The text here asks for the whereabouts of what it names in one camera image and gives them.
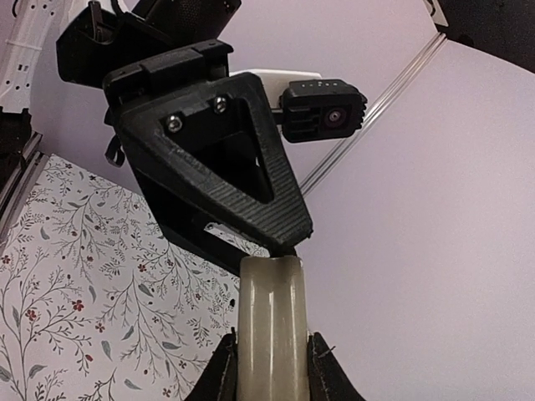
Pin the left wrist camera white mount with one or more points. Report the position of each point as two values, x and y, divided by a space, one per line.
308 107

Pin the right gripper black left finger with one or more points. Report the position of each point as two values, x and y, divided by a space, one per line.
218 381

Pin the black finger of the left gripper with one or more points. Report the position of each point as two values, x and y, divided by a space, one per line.
185 201

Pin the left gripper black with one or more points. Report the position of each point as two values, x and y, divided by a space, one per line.
179 109

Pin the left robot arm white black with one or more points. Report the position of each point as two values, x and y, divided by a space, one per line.
98 39

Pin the floral patterned table mat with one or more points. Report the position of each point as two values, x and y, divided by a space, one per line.
95 303

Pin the aluminium front rail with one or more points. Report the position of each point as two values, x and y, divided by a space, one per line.
20 183

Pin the grey battery compartment cover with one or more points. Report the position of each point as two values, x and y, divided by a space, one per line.
272 330

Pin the left aluminium frame post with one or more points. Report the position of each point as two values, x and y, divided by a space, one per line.
373 114

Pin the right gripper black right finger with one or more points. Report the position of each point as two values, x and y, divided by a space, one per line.
327 379

